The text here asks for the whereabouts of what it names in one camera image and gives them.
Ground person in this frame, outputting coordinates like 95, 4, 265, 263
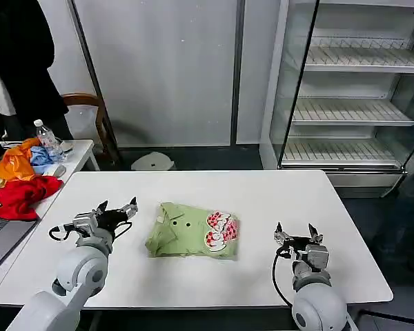
0, 0, 75, 141

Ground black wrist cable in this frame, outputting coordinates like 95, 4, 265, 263
48, 223, 77, 242
271, 245, 298, 308

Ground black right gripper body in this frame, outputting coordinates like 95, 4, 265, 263
282, 236, 313, 258

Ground white round floor disc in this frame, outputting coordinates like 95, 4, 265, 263
130, 150, 176, 172

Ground glass display fridge with shelves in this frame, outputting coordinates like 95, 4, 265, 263
268, 0, 414, 199

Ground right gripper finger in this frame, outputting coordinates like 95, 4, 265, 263
273, 221, 291, 246
307, 223, 325, 245

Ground dark slanted frame bar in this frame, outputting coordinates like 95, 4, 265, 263
67, 0, 121, 163

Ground light blue cloth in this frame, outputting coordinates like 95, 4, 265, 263
30, 145, 66, 174

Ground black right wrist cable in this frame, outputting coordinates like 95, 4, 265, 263
271, 245, 298, 308

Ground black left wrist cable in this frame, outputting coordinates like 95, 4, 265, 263
48, 223, 77, 242

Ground brown wooden chair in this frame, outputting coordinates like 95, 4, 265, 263
60, 92, 120, 163

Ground red cloth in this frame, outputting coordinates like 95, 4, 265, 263
0, 174, 65, 221

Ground grey laptop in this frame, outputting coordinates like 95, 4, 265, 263
0, 127, 39, 277

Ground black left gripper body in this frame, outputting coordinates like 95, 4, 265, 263
96, 208, 130, 232

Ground light green shirt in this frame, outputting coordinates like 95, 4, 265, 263
144, 202, 242, 262

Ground white side table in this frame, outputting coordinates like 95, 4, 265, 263
0, 139, 101, 280

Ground orange cloth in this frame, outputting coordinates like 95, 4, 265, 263
0, 137, 42, 182

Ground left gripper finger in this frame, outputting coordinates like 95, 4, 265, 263
120, 196, 139, 221
90, 199, 109, 217

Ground clear plastic water bottle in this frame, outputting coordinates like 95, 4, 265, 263
33, 119, 62, 160

